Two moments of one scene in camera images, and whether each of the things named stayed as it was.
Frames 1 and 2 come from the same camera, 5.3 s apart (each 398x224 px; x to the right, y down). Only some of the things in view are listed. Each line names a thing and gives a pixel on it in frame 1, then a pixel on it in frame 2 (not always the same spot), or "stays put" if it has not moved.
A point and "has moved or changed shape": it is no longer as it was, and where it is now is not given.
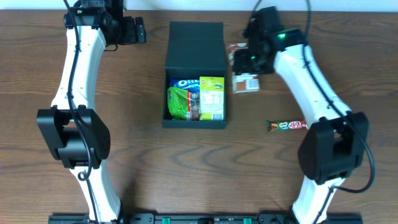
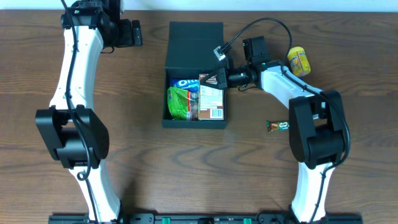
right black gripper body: x=241 y=62 → x=222 y=78
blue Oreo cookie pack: x=193 y=85 stays put
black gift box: x=194 y=49 stays put
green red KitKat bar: x=274 y=125 stays put
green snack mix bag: x=183 y=104 stays put
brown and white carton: x=242 y=82 has moved or changed shape
